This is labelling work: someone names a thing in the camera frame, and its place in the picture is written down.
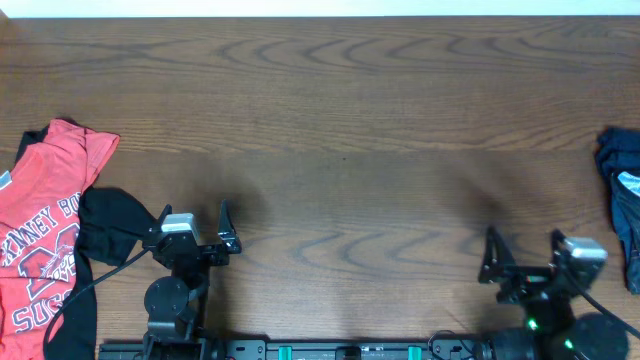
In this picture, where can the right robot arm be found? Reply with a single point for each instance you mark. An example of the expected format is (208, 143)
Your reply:
(562, 321)

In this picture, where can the dark navy blue garment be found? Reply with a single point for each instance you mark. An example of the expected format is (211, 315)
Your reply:
(618, 151)

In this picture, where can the black mounting rail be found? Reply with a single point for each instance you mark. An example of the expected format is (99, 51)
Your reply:
(440, 347)

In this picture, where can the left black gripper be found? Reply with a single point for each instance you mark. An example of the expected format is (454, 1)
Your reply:
(229, 245)

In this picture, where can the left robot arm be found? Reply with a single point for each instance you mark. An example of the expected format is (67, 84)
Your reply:
(176, 304)

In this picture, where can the red printed t-shirt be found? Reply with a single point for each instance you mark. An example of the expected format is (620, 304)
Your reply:
(39, 226)

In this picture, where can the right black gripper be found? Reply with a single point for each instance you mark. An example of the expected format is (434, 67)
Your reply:
(529, 278)

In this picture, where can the plain black garment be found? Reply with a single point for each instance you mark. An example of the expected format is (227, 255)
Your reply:
(110, 223)

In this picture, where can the black orange-patterned jersey shirt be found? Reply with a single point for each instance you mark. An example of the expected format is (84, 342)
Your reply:
(624, 188)

